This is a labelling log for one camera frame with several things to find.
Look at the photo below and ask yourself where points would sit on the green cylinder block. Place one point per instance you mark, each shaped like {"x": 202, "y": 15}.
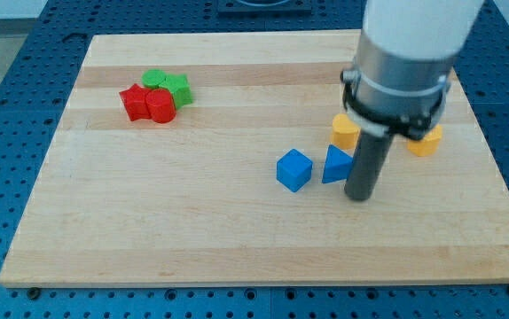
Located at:
{"x": 153, "y": 78}

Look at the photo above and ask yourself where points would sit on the light wooden board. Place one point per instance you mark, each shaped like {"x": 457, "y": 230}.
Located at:
{"x": 195, "y": 201}

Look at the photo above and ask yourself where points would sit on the yellow block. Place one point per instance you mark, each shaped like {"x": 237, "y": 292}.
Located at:
{"x": 428, "y": 145}
{"x": 345, "y": 132}

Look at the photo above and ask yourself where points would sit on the green star block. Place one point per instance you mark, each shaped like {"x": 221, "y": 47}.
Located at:
{"x": 179, "y": 87}

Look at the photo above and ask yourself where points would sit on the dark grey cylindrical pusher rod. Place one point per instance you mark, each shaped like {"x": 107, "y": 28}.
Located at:
{"x": 369, "y": 157}

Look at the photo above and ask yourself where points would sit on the yellow block right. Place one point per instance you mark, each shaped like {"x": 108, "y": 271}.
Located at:
{"x": 428, "y": 145}

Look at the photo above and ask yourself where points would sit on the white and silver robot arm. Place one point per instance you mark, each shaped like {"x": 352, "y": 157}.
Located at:
{"x": 399, "y": 78}

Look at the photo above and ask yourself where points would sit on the red cylinder block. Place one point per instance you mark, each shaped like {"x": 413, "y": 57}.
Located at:
{"x": 161, "y": 106}

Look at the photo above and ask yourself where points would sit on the red star block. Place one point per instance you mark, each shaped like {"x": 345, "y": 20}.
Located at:
{"x": 134, "y": 102}

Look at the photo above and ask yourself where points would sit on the blue cube block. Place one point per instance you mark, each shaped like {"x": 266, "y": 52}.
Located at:
{"x": 294, "y": 170}

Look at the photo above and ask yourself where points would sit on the blue triangle block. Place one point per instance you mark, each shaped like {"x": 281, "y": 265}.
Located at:
{"x": 337, "y": 165}

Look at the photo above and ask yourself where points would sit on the yellow block left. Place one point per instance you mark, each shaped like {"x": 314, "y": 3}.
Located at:
{"x": 345, "y": 132}

